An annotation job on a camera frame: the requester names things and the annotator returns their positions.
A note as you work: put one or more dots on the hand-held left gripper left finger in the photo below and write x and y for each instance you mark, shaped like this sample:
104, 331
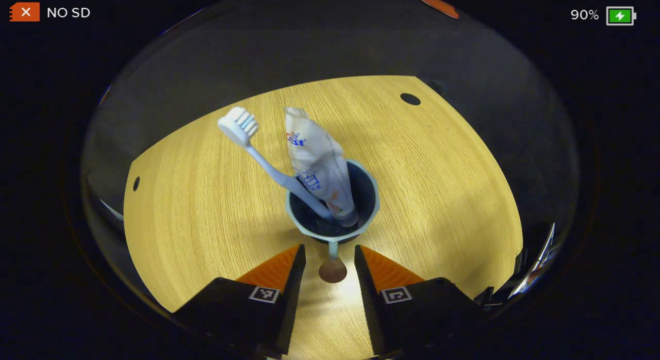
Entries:
289, 298

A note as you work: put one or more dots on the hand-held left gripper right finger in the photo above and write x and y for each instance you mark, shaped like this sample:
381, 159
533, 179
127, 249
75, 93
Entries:
368, 298

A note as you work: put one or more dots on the white toothpaste tube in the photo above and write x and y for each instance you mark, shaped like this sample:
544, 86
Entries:
319, 159

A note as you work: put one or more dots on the black backdrop cloth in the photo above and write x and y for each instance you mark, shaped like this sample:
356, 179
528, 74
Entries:
309, 45

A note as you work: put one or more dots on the white toothbrush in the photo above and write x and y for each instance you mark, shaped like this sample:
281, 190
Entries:
268, 166

